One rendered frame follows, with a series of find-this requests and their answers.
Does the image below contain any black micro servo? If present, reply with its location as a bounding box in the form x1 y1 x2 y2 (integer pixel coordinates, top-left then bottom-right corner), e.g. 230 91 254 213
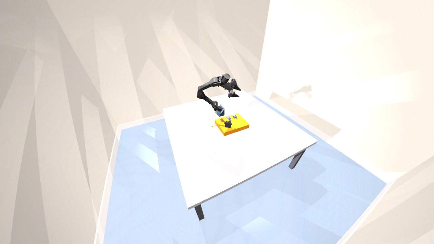
224 121 232 128

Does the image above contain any yellow flat deck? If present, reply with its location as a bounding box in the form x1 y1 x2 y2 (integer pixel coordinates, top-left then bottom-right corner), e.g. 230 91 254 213
215 113 250 136

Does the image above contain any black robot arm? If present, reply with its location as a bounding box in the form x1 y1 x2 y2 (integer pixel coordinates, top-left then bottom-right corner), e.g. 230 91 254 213
197 73 236 112

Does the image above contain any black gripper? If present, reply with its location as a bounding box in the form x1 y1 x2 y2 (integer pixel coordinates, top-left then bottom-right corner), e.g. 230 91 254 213
224 83 241 98

